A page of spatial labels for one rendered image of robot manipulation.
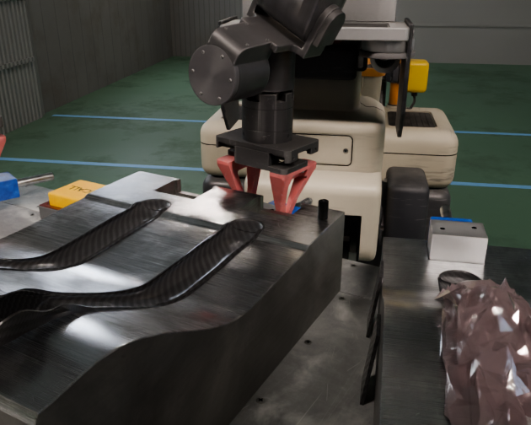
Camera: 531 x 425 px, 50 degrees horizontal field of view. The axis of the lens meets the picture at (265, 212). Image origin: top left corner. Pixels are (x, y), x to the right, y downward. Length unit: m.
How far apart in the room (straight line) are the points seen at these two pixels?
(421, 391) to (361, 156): 0.62
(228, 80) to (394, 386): 0.32
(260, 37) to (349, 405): 0.34
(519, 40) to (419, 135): 6.86
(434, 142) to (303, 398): 0.81
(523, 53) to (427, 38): 1.19
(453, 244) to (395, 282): 0.07
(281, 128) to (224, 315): 0.27
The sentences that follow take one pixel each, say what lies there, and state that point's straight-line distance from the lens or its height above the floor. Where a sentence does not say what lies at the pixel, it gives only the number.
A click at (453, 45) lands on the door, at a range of 7.90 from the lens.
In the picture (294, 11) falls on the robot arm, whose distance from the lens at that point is 0.58.
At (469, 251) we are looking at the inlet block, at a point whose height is 0.87.
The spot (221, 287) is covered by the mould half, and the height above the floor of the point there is 0.88.
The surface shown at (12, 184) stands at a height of 0.83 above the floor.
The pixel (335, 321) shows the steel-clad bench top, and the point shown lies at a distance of 0.56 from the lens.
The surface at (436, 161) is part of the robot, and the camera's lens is 1.22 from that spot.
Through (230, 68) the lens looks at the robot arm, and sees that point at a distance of 0.54.
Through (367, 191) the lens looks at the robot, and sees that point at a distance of 0.91.
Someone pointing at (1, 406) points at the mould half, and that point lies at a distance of 0.30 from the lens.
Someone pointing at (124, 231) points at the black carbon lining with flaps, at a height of 0.88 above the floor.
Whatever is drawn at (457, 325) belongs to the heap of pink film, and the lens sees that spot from 0.38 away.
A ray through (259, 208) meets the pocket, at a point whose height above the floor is 0.88.
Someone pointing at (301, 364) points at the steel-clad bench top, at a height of 0.80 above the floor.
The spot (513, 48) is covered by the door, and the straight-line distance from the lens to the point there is 8.04.
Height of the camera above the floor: 1.11
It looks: 23 degrees down
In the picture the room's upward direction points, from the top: straight up
